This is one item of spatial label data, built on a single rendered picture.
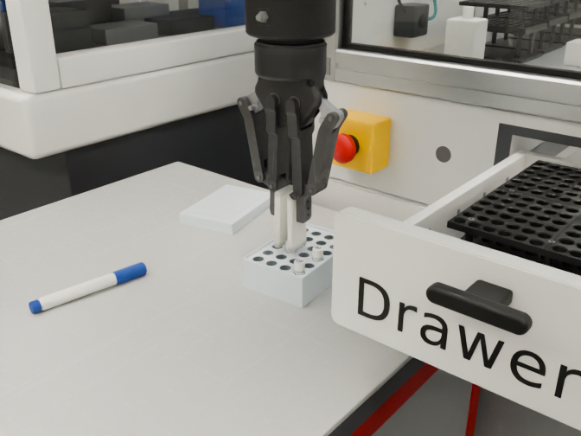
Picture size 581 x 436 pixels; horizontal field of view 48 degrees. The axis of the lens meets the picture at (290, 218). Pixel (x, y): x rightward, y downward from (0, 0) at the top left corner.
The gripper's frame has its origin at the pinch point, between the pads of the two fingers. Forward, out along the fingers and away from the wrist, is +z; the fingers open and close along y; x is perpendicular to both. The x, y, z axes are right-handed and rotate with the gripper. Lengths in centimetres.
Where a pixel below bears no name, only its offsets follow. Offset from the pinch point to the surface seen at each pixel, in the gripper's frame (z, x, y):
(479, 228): -6.3, 4.1, -23.1
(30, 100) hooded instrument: -6, -3, 51
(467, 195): -5.1, -5.7, -18.5
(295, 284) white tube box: 4.9, 5.3, -4.2
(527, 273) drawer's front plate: -8.9, 14.9, -30.1
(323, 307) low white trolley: 7.7, 3.7, -7.0
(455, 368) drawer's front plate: 1.1, 14.5, -25.8
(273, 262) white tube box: 4.5, 3.2, 0.2
